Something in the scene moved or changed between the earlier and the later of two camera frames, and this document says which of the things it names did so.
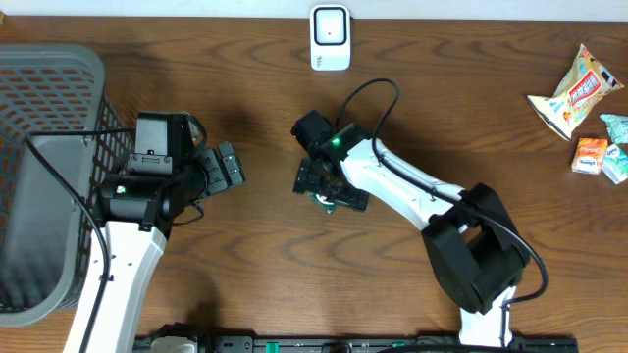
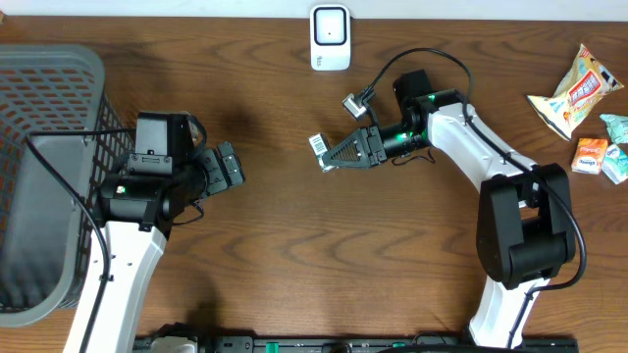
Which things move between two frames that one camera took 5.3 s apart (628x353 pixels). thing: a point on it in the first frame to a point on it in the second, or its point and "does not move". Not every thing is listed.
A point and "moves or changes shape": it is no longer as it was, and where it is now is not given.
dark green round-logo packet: [330, 206] moves or changes shape
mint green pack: [616, 126] does not move
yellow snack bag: [585, 82] does not move
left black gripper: [216, 162] does not move
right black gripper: [305, 180] to [360, 144]
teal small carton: [615, 164] does not move
